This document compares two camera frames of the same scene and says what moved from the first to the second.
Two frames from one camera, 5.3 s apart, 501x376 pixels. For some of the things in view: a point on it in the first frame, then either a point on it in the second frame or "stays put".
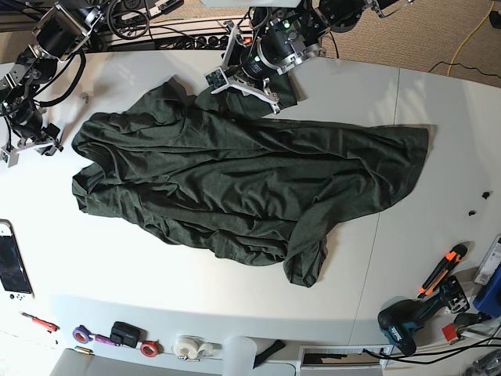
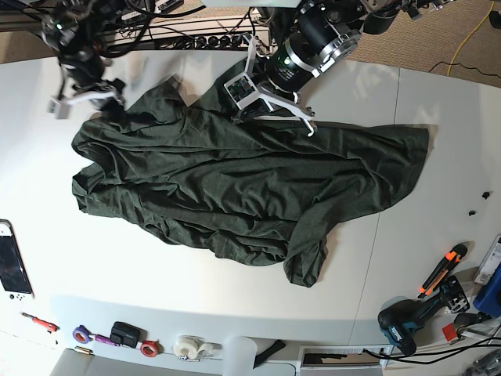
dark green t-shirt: (238, 186) stays put
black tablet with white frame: (13, 274) stays put
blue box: (488, 298) stays put
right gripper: (246, 67) → (279, 74)
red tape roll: (151, 348) stays put
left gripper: (27, 123) → (85, 74)
